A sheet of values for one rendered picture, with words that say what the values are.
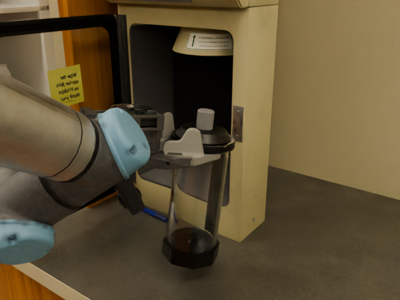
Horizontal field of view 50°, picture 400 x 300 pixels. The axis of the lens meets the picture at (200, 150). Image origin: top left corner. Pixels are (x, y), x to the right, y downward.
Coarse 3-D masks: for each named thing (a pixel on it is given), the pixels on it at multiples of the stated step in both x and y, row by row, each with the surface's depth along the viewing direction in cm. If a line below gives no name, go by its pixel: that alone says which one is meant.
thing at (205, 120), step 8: (200, 112) 69; (208, 112) 69; (200, 120) 70; (208, 120) 69; (184, 128) 70; (200, 128) 70; (208, 128) 70; (216, 128) 72; (224, 128) 72; (208, 136) 68; (216, 136) 68; (224, 136) 69
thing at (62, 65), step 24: (0, 48) 71; (24, 48) 75; (48, 48) 78; (72, 48) 82; (96, 48) 87; (24, 72) 76; (48, 72) 79; (72, 72) 84; (96, 72) 89; (72, 96) 85; (96, 96) 90
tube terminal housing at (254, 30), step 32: (256, 0) 74; (128, 32) 91; (256, 32) 77; (256, 64) 79; (256, 96) 82; (256, 128) 85; (256, 160) 88; (160, 192) 100; (256, 192) 91; (224, 224) 91; (256, 224) 95
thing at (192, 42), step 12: (180, 36) 88; (192, 36) 85; (204, 36) 84; (216, 36) 83; (228, 36) 84; (180, 48) 87; (192, 48) 84; (204, 48) 84; (216, 48) 83; (228, 48) 84
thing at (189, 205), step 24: (216, 144) 68; (192, 168) 69; (216, 168) 69; (192, 192) 70; (216, 192) 71; (168, 216) 75; (192, 216) 71; (216, 216) 73; (168, 240) 75; (192, 240) 73; (216, 240) 76
